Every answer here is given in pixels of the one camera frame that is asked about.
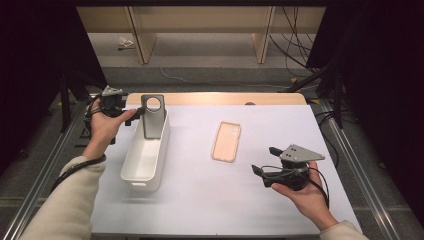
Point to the person's right hand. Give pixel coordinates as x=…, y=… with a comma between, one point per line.
x=310, y=203

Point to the white plastic bin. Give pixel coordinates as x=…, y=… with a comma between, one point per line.
x=141, y=160

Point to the metal floor rail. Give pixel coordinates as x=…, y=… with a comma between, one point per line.
x=360, y=173
x=43, y=173

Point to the person's left hand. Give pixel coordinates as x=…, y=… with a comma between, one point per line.
x=103, y=131

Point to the grey phone stand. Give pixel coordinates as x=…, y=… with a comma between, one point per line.
x=154, y=123

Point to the black curtain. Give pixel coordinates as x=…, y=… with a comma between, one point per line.
x=36, y=66
x=383, y=83

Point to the black metal stand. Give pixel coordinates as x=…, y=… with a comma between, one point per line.
x=65, y=103
x=337, y=96

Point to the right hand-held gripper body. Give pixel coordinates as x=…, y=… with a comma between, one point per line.
x=293, y=173

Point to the beige phone case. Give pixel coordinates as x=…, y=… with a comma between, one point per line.
x=226, y=141

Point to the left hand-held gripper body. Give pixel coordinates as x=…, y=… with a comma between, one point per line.
x=113, y=101

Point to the crumpled white paper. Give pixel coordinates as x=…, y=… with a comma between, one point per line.
x=125, y=43

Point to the white table mat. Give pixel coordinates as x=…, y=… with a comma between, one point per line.
x=206, y=200

